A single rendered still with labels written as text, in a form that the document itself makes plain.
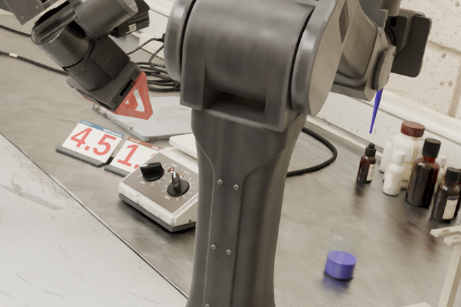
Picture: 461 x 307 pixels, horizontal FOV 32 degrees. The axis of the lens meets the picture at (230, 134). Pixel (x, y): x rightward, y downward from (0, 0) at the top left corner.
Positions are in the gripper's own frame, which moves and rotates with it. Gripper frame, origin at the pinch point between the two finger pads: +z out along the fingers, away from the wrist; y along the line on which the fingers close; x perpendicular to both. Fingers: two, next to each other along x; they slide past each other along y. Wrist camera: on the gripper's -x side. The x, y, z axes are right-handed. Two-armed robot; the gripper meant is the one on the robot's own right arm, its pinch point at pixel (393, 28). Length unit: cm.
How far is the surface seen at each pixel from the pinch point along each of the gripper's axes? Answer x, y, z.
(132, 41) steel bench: 32, 81, 91
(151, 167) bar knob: 26.6, 29.2, 1.4
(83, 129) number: 30, 49, 15
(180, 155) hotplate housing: 25.7, 27.3, 6.6
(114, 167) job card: 32, 39, 10
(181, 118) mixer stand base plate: 32, 42, 39
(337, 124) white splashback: 30, 16, 58
